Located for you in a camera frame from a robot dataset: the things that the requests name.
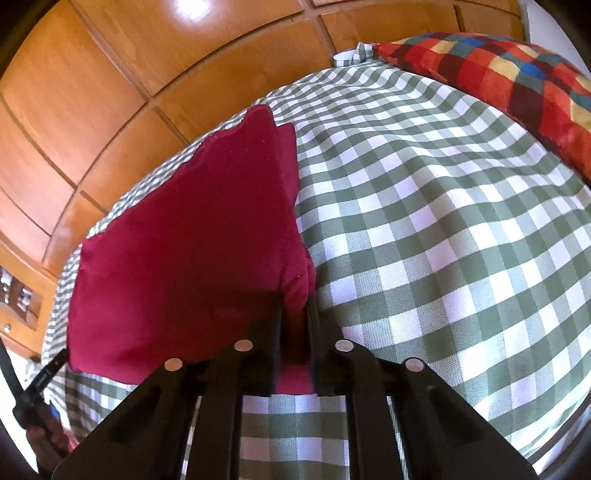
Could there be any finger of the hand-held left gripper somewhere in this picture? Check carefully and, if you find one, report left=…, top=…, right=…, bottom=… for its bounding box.
left=16, top=348, right=71, bottom=411

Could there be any maroon t-shirt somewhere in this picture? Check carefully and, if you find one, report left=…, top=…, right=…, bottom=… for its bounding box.
left=67, top=104, right=319, bottom=394

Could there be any green checked bed sheet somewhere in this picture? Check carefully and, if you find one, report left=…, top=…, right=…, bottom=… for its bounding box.
left=39, top=41, right=591, bottom=480

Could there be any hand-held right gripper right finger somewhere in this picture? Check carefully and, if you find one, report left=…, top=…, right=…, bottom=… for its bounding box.
left=307, top=298, right=539, bottom=480

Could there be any multicoloured checked pillow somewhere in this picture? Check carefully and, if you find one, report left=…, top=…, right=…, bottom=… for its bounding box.
left=372, top=31, right=591, bottom=183

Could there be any wooden nightstand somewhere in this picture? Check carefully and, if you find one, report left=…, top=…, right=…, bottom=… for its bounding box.
left=0, top=244, right=58, bottom=361

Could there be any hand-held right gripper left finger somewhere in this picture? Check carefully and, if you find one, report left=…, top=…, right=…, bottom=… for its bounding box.
left=51, top=306, right=284, bottom=480

